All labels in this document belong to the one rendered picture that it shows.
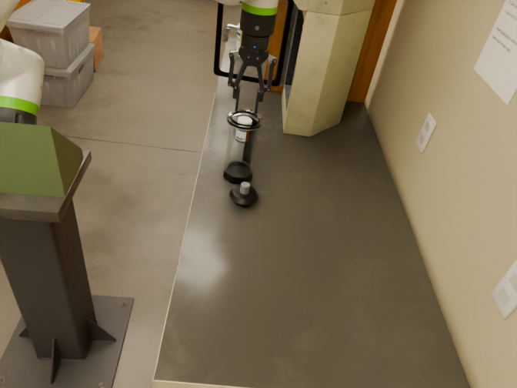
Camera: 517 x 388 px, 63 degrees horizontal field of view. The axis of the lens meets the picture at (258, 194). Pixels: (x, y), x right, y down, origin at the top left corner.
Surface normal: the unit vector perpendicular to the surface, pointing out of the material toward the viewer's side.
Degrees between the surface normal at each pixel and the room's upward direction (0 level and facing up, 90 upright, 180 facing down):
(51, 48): 95
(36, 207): 0
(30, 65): 67
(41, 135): 90
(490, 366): 90
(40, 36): 95
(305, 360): 0
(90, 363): 0
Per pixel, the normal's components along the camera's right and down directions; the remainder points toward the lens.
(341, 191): 0.13, -0.76
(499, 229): -0.99, -0.11
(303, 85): -0.02, 0.63
